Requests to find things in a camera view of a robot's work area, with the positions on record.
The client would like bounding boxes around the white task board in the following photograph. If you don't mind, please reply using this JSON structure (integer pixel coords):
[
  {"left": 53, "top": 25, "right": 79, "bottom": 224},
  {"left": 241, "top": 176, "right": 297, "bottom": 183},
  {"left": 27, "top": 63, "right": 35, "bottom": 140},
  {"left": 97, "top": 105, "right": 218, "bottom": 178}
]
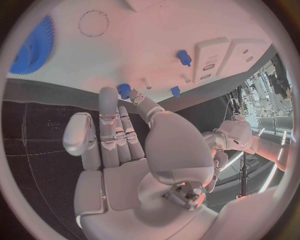
[{"left": 3, "top": 0, "right": 280, "bottom": 114}]

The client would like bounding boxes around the black tripod stand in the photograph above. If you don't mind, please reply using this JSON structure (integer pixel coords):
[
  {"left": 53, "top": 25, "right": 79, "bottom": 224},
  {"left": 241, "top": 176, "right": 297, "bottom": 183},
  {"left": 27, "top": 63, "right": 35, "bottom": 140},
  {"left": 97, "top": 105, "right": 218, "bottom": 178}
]
[{"left": 236, "top": 151, "right": 252, "bottom": 199}]

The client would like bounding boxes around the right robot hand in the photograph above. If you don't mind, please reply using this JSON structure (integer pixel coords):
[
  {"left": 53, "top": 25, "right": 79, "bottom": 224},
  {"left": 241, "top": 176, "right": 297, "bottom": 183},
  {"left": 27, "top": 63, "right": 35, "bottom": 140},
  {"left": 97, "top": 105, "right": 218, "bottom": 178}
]
[{"left": 61, "top": 86, "right": 220, "bottom": 240}]

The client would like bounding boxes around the person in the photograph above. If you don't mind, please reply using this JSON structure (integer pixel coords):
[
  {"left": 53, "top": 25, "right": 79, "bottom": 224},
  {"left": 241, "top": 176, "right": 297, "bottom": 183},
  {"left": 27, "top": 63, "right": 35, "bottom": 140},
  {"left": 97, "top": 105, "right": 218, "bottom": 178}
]
[{"left": 271, "top": 53, "right": 293, "bottom": 101}]

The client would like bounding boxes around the blue plug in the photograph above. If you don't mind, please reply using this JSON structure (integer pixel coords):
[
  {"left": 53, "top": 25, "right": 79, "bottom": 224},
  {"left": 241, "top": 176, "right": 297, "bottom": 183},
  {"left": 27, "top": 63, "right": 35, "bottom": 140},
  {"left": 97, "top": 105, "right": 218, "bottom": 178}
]
[{"left": 170, "top": 85, "right": 182, "bottom": 99}]

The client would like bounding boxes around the white cable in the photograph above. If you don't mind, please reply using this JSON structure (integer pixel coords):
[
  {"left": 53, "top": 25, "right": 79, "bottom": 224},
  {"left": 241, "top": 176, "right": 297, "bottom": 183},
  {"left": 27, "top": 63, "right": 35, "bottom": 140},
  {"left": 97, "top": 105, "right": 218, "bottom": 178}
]
[{"left": 223, "top": 98, "right": 242, "bottom": 122}]

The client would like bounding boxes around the white equipment rack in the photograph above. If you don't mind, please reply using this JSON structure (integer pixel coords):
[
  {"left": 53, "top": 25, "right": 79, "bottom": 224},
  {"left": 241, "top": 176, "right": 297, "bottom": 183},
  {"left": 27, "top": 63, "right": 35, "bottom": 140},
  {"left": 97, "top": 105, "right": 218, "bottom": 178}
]
[{"left": 243, "top": 67, "right": 294, "bottom": 121}]

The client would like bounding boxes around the blue peg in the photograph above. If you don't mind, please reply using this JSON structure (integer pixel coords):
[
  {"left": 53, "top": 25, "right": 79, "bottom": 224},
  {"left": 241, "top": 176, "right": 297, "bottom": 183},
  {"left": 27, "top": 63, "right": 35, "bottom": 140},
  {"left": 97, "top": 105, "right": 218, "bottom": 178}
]
[{"left": 175, "top": 49, "right": 193, "bottom": 68}]

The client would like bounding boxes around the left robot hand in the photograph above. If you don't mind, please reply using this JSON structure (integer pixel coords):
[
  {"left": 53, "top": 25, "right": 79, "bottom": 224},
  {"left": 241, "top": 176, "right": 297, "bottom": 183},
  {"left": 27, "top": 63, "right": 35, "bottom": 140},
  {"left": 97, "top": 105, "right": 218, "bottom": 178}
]
[{"left": 206, "top": 149, "right": 230, "bottom": 194}]

